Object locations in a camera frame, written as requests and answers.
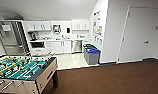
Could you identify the stainless steel dishwasher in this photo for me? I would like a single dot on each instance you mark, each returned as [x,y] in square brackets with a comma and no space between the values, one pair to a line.
[77,46]

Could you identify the bin with black lid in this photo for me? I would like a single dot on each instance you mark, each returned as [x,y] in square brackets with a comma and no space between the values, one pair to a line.
[86,44]

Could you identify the narrow white drawer unit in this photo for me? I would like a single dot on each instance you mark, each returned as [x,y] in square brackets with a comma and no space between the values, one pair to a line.
[85,41]

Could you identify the grey bin with blue lid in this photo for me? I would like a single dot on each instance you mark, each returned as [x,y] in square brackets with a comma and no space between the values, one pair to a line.
[93,56]

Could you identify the white under-sink cabinet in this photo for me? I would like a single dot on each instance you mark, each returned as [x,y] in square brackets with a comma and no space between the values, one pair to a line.
[62,47]

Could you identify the chrome sink faucet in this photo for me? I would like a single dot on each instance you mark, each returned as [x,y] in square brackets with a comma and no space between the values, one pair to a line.
[61,36]

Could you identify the wide white drawer unit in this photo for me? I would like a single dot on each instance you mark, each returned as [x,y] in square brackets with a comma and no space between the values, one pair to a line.
[49,48]

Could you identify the black built-in microwave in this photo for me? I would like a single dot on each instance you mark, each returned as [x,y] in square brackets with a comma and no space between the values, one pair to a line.
[37,44]

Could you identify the white room door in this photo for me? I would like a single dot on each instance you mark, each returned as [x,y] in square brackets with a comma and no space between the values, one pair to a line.
[138,33]

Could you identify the green foosball table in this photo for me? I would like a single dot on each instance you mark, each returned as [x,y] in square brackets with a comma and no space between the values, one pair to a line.
[21,68]

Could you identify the stainless steel refrigerator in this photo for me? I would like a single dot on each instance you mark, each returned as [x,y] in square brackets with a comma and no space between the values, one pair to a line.
[10,36]

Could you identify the small blue wall notice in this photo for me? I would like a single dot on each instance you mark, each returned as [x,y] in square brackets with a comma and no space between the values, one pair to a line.
[97,39]

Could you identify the white two-door wall cabinet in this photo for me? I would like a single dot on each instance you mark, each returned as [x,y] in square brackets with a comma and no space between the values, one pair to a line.
[38,26]

